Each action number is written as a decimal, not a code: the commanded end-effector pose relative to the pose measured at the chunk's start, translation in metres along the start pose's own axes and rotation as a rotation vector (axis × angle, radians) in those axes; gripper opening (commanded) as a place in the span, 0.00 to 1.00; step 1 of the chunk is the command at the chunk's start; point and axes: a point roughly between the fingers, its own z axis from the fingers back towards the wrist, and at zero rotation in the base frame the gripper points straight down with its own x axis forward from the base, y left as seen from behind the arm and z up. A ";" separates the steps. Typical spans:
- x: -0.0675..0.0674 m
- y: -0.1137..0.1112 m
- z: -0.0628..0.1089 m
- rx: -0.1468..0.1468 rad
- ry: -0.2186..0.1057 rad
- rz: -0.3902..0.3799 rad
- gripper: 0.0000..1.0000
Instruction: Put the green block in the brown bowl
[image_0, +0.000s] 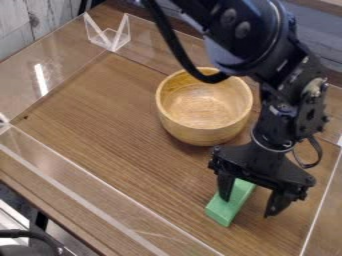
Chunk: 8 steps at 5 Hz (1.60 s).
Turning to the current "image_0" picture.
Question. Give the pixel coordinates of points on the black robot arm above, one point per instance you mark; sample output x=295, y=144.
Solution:
x=251, y=41

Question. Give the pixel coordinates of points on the clear acrylic corner bracket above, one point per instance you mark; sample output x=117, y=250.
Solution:
x=108, y=38

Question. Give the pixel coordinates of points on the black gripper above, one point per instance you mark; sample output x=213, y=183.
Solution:
x=264, y=168

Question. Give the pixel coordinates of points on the brown wooden bowl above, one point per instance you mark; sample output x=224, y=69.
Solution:
x=203, y=114

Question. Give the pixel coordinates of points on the clear acrylic front wall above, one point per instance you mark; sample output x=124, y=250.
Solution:
x=114, y=225

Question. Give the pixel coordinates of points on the green rectangular block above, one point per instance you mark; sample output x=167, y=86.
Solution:
x=223, y=211

